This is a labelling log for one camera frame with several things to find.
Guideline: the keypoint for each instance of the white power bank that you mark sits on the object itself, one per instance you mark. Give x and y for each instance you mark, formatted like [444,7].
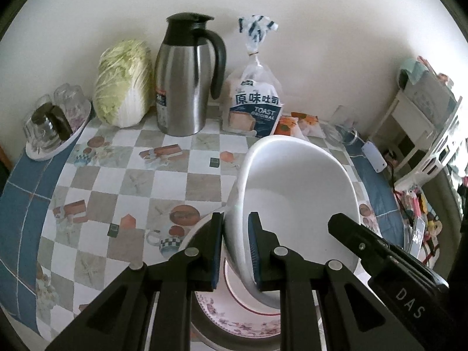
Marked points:
[373,155]

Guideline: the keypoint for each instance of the toast bread bag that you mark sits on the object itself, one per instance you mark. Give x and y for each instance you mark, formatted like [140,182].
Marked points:
[251,102]

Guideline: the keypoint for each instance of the white shelf rack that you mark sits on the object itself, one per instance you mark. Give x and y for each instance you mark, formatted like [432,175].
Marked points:
[429,113]

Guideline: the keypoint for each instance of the white tray with glasses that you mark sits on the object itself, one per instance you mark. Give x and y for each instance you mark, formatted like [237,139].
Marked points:
[42,145]

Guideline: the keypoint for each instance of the white square bowl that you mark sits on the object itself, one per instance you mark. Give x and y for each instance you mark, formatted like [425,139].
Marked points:
[295,187]

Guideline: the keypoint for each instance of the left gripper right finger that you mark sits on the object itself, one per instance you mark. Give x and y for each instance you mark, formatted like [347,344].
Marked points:
[322,306]

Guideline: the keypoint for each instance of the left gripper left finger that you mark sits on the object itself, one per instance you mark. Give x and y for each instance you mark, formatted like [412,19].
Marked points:
[149,308]

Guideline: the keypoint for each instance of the floral round plate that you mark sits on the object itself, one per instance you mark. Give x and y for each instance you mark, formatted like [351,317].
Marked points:
[225,313]

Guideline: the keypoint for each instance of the checkered blue tablecloth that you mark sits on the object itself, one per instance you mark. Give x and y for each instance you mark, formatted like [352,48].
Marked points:
[70,224]

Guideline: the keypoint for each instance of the dark lidded glass teapot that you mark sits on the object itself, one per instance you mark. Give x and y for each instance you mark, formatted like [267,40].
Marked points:
[52,118]

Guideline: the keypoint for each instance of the stainless steel thermos jug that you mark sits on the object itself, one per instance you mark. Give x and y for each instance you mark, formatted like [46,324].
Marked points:
[189,70]

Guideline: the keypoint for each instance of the napa cabbage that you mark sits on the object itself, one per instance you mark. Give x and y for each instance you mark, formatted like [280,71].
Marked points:
[123,90]

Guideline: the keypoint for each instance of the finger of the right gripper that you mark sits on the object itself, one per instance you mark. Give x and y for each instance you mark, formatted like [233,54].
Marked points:
[362,239]

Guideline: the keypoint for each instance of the red strawberry rimmed bowl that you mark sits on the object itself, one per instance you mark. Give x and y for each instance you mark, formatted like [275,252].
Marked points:
[243,297]

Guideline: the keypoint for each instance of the orange snack packet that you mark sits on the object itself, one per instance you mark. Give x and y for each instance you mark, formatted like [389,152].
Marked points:
[288,125]
[309,125]

